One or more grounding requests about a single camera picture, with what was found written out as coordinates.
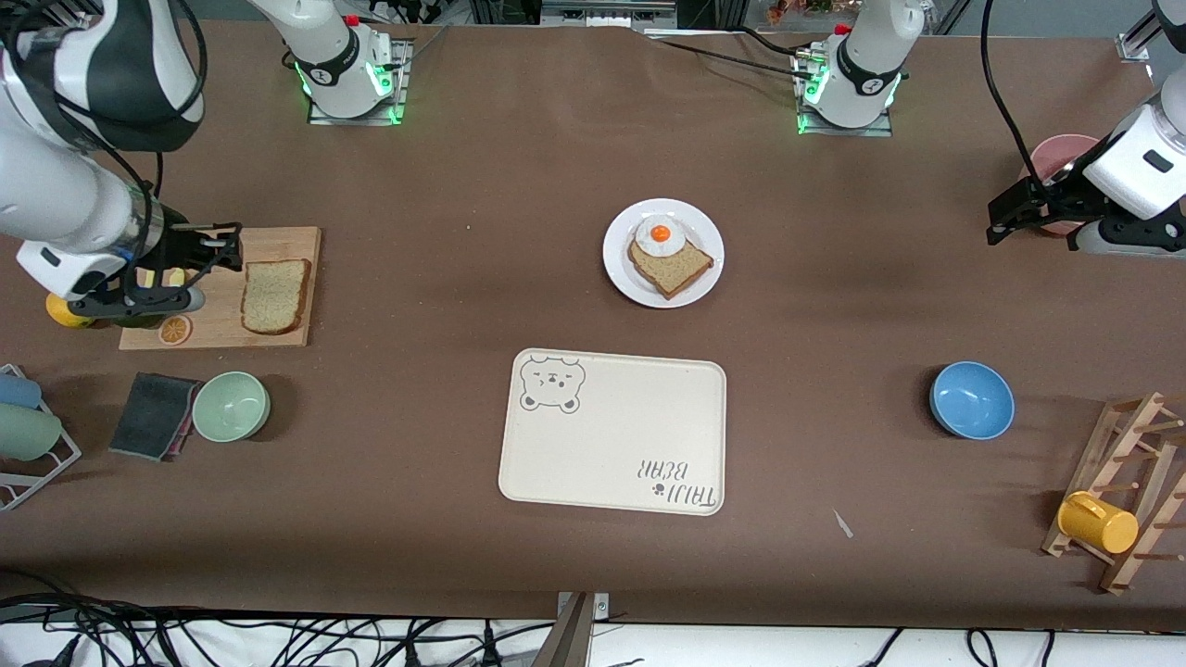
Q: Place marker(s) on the small white scrap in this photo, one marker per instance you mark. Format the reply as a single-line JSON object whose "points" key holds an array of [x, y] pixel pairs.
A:
{"points": [[842, 523]]}

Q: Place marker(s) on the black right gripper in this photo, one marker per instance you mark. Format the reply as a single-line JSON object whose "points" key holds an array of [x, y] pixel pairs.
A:
{"points": [[178, 246]]}

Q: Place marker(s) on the metal table bracket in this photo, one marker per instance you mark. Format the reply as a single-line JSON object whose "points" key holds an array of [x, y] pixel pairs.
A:
{"points": [[576, 635]]}

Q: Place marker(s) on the aluminium frame profile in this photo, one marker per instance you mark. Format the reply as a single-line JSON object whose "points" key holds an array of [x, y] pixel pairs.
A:
{"points": [[1138, 42]]}

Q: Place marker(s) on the fried egg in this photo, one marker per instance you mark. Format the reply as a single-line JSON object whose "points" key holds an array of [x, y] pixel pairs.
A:
{"points": [[660, 233]]}

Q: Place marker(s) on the pale green cup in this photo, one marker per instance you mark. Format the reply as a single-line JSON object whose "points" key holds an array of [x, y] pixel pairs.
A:
{"points": [[28, 433]]}

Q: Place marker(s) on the wooden mug rack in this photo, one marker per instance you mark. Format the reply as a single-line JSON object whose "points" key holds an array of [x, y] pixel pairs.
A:
{"points": [[1112, 435]]}

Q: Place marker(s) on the pink bowl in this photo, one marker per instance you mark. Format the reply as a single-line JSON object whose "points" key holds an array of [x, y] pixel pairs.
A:
{"points": [[1056, 153]]}

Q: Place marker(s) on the cream bear tray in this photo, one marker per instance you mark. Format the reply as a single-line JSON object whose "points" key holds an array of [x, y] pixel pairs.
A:
{"points": [[611, 435]]}

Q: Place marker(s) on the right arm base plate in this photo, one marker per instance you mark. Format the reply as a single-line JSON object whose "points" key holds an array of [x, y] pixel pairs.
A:
{"points": [[403, 83]]}

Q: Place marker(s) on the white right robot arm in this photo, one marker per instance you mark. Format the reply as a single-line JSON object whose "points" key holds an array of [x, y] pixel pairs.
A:
{"points": [[65, 185]]}

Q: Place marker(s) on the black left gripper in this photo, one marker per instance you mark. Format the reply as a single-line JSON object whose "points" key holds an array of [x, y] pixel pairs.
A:
{"points": [[1053, 197]]}

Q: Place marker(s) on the light blue cup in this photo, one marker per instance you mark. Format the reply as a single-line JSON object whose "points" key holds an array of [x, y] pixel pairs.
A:
{"points": [[18, 390]]}

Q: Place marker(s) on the blue bowl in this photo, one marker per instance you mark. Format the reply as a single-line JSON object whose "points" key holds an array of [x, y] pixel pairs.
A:
{"points": [[972, 400]]}

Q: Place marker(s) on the white round plate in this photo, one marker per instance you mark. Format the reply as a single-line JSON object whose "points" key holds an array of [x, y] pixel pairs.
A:
{"points": [[619, 273]]}

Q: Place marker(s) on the yellow lemon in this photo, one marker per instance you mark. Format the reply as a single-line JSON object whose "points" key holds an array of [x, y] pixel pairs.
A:
{"points": [[63, 315]]}

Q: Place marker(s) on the yellow plastic fork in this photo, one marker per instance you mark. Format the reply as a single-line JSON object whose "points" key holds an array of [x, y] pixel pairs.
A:
{"points": [[176, 277]]}

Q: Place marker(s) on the green avocado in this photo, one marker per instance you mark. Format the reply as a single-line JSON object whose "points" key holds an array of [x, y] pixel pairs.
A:
{"points": [[139, 322]]}

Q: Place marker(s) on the light green bowl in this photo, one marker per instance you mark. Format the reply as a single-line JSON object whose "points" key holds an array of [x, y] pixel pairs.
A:
{"points": [[231, 407]]}

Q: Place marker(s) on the brown bread slice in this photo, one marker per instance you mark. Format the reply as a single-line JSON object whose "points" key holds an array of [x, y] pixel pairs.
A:
{"points": [[672, 270], [275, 296]]}

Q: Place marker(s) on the orange slice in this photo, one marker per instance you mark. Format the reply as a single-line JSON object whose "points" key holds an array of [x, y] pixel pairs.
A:
{"points": [[174, 330]]}

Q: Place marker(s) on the wooden cutting board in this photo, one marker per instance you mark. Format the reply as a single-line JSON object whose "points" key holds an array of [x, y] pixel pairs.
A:
{"points": [[222, 320]]}

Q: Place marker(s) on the dark grey cloth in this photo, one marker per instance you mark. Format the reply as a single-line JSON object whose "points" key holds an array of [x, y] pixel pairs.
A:
{"points": [[153, 417]]}

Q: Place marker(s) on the yellow mug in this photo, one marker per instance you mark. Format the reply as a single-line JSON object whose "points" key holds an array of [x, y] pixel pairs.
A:
{"points": [[1098, 524]]}

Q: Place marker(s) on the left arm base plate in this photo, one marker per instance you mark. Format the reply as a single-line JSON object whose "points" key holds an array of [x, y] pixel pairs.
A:
{"points": [[848, 132]]}

